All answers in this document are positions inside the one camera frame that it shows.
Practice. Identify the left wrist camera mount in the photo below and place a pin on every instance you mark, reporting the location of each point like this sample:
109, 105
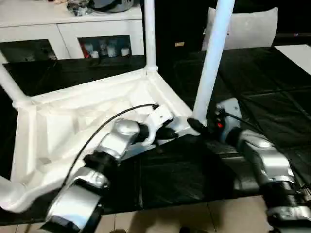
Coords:
159, 117

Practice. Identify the red bottle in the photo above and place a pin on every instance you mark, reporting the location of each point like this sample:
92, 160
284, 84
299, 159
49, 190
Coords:
86, 52

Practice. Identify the white plastic table top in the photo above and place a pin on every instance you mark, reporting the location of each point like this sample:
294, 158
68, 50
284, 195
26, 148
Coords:
73, 109

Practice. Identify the white cabinet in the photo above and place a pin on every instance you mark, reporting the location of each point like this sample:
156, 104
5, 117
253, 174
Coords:
48, 29

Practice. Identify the white plastic table leg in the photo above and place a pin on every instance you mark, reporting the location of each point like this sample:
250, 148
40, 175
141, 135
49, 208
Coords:
9, 80
213, 60
5, 191
150, 36

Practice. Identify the black bundle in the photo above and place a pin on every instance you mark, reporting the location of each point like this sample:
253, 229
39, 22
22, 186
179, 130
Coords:
79, 8

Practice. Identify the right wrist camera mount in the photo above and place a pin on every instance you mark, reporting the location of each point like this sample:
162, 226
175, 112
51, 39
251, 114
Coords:
229, 109

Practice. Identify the dark helmet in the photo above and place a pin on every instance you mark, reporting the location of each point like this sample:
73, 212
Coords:
111, 4

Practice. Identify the white flat board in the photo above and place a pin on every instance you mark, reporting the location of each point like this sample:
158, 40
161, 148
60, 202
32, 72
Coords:
296, 58

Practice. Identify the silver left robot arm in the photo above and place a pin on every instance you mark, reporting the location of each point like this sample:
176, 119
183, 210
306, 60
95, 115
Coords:
114, 143

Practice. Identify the black cabinet gold label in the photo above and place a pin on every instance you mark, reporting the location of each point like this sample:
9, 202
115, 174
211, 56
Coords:
175, 24

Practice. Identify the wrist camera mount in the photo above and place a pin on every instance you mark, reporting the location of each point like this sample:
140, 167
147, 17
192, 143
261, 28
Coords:
229, 109
159, 117

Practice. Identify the brown rounded robot part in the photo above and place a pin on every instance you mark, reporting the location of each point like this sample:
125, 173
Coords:
119, 231

